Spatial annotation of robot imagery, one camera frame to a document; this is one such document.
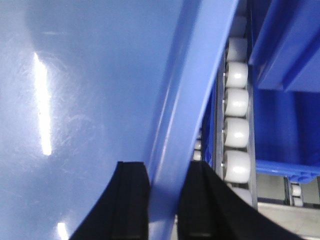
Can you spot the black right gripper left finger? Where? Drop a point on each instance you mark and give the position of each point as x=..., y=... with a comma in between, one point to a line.
x=121, y=212

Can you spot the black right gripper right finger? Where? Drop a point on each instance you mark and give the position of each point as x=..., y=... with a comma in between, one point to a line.
x=209, y=210

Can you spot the blue plastic tray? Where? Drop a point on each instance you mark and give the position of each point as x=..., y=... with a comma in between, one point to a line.
x=85, y=84

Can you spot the blue bin right of tray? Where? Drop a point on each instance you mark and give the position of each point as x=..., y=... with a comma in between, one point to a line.
x=285, y=72

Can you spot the white roller conveyor track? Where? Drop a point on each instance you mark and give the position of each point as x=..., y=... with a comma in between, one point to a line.
x=226, y=137

